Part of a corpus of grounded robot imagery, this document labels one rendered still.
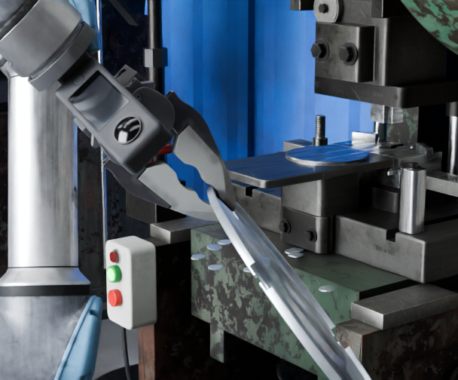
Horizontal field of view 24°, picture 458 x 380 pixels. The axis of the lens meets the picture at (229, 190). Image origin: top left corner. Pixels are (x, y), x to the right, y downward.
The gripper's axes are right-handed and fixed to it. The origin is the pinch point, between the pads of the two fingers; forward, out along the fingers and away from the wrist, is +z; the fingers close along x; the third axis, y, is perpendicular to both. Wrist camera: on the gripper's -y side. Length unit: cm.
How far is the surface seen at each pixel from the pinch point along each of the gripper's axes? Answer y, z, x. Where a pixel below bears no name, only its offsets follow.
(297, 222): 56, 32, -6
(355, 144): 66, 34, -22
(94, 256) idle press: 215, 62, 36
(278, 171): 50, 21, -9
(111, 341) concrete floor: 191, 75, 48
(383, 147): 64, 37, -24
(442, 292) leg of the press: 33, 44, -12
